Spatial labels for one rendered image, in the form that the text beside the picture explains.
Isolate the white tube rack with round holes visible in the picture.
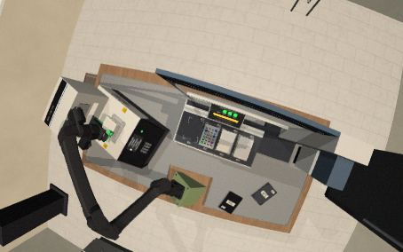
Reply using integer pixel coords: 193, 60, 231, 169
199, 123, 220, 149

